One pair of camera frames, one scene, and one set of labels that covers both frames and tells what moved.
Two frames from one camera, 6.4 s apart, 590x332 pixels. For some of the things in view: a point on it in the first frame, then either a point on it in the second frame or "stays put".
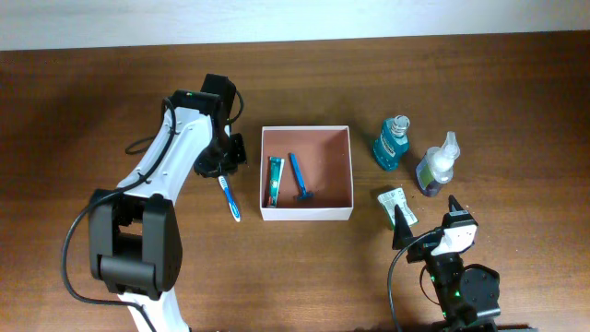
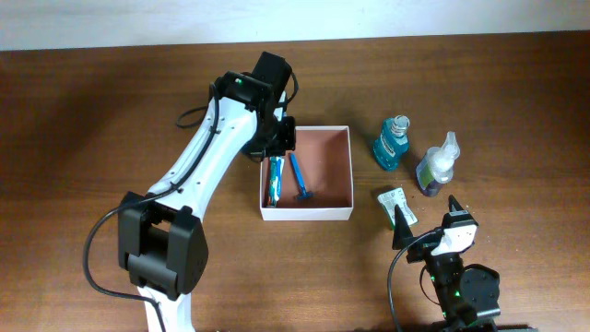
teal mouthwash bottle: (393, 143) stays put
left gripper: (209, 168) -> (288, 140)
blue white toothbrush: (234, 211) -> (279, 162)
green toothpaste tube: (276, 166) stays put
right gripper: (422, 247) stays put
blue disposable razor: (304, 194) stays put
